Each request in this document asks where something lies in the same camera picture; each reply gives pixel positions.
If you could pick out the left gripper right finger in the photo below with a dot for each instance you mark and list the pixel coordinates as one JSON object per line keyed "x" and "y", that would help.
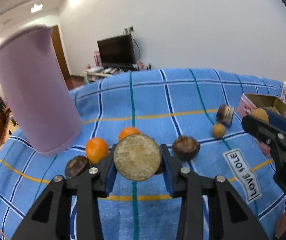
{"x": 229, "y": 215}

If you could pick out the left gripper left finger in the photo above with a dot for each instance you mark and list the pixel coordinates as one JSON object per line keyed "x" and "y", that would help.
{"x": 50, "y": 216}

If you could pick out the tan longan fruit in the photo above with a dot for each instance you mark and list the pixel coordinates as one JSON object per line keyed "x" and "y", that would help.
{"x": 218, "y": 130}
{"x": 261, "y": 114}

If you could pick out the dark water chestnut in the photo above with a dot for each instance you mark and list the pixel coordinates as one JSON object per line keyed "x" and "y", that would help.
{"x": 76, "y": 166}
{"x": 185, "y": 148}

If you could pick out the orange tangerine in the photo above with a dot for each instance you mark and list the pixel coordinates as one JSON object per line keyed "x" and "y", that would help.
{"x": 128, "y": 131}
{"x": 96, "y": 149}

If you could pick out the pink metal tin box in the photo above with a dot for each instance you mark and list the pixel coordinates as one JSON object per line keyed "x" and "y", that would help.
{"x": 248, "y": 102}

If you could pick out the blue plaid tablecloth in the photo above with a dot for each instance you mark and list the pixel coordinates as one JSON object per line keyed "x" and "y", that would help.
{"x": 162, "y": 104}

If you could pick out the black wifi router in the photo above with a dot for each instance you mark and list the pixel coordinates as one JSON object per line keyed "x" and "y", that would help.
{"x": 141, "y": 66}

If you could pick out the white tv stand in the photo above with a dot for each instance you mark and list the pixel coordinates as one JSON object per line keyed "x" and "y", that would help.
{"x": 93, "y": 74}

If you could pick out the purple pitcher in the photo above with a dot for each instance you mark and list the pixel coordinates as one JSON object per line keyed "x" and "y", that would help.
{"x": 36, "y": 91}

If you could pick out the black television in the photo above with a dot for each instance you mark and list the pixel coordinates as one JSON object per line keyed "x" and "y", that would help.
{"x": 117, "y": 50}

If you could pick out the brown wooden door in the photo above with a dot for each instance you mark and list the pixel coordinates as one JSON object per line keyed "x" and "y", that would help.
{"x": 56, "y": 40}

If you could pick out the wall power socket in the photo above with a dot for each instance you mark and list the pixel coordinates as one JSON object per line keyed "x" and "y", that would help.
{"x": 128, "y": 31}

